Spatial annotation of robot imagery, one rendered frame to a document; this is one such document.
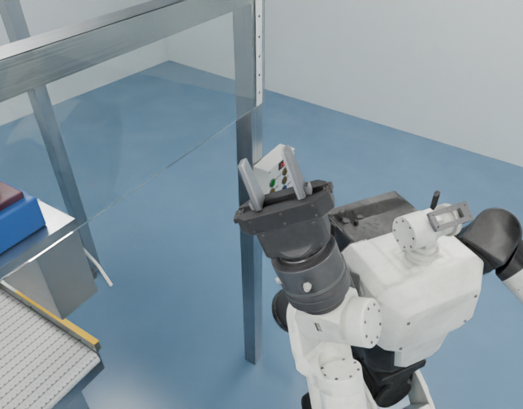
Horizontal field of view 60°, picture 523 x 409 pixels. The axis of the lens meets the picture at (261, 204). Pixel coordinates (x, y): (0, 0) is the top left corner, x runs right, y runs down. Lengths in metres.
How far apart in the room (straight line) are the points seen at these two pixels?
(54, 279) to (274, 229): 0.64
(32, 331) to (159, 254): 1.44
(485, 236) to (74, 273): 0.89
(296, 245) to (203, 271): 2.09
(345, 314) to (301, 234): 0.13
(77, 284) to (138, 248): 1.73
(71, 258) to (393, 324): 0.68
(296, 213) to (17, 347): 1.05
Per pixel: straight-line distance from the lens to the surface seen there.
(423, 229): 0.85
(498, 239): 1.06
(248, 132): 1.38
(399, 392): 1.25
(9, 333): 1.47
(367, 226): 0.99
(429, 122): 4.03
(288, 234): 0.54
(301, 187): 0.52
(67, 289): 1.10
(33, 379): 1.34
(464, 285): 0.96
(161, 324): 2.41
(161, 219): 3.01
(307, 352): 0.68
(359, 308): 0.61
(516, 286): 1.09
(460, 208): 0.89
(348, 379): 0.67
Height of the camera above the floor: 1.87
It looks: 38 degrees down
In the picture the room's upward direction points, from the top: straight up
